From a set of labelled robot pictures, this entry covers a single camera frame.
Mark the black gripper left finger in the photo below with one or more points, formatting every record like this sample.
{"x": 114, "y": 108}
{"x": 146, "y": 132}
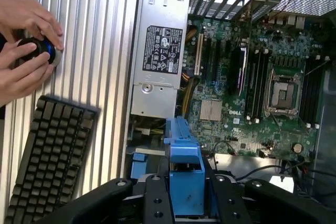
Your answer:
{"x": 155, "y": 200}

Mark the perforated metal bracket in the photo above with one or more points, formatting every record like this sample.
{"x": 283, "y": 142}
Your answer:
{"x": 307, "y": 2}

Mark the grey fan housing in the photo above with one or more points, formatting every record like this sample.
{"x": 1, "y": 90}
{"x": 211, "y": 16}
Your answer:
{"x": 326, "y": 129}

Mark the black computer keyboard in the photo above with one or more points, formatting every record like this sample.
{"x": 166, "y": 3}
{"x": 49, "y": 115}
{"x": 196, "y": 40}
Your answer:
{"x": 52, "y": 155}

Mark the person's left hand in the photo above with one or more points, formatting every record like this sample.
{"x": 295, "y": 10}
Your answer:
{"x": 23, "y": 14}

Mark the black expansion slot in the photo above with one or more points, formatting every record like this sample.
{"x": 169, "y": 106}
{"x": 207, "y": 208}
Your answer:
{"x": 218, "y": 61}
{"x": 207, "y": 56}

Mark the silver coin cell battery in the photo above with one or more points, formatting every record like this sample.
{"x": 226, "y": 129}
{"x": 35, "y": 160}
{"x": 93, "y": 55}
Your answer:
{"x": 297, "y": 147}

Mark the person's right hand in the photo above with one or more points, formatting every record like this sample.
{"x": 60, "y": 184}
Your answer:
{"x": 18, "y": 77}

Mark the silver finned heatsink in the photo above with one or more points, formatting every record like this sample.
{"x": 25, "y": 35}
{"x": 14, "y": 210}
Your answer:
{"x": 211, "y": 110}

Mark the white expansion slot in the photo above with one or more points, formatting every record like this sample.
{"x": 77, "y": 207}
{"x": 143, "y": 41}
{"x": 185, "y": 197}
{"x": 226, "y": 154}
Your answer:
{"x": 198, "y": 53}

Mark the silver power supply unit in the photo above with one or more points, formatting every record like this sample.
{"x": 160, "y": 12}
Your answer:
{"x": 160, "y": 51}

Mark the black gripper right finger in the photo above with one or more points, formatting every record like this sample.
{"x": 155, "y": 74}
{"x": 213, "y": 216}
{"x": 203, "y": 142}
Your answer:
{"x": 227, "y": 197}

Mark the open grey PC case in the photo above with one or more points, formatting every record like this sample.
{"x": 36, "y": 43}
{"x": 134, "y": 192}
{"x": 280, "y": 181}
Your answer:
{"x": 262, "y": 140}

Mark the metal CPU socket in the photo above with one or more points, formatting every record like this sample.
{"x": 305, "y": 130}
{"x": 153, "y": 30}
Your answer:
{"x": 283, "y": 93}

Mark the green Dell motherboard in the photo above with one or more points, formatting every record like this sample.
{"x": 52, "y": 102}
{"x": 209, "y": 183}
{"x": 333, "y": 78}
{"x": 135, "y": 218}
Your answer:
{"x": 236, "y": 119}

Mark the black RAM slot bank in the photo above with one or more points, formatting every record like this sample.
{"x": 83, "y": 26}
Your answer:
{"x": 258, "y": 85}
{"x": 313, "y": 90}

